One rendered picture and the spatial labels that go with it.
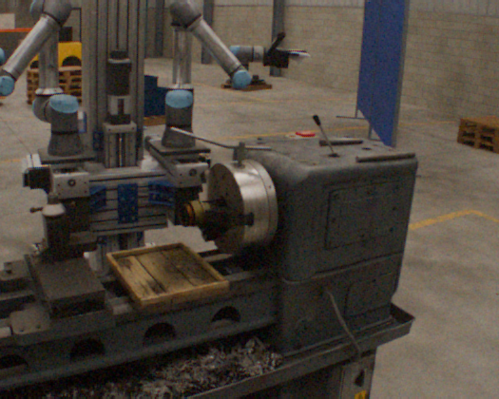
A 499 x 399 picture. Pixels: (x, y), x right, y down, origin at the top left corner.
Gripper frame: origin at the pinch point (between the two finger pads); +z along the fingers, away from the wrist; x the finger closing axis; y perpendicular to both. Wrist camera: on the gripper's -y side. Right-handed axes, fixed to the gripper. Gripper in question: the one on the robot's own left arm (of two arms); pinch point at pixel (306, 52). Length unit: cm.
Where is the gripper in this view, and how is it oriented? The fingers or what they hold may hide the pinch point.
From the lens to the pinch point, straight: 245.5
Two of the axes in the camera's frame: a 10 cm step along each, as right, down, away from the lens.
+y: -0.6, 8.9, 4.5
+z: 10.0, 0.3, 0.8
